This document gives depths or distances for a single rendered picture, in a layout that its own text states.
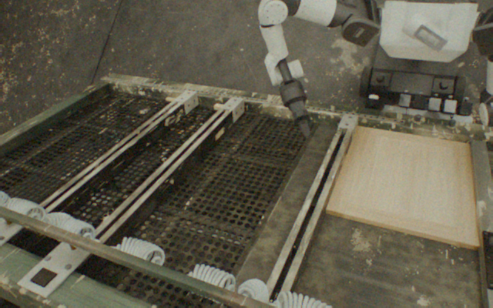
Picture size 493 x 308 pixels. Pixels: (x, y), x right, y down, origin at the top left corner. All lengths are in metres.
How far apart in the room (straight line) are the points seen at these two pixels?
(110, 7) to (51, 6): 0.75
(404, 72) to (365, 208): 1.36
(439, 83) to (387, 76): 0.29
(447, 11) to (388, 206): 0.62
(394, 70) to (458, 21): 1.21
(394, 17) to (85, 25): 3.10
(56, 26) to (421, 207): 3.67
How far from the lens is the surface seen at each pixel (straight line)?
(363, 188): 1.35
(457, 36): 1.32
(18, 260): 1.18
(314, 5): 1.28
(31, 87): 4.23
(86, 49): 3.82
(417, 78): 2.47
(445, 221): 1.30
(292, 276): 0.99
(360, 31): 1.33
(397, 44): 1.32
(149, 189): 1.29
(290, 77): 1.34
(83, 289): 1.03
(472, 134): 1.71
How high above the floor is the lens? 2.56
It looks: 68 degrees down
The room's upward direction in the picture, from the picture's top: 74 degrees counter-clockwise
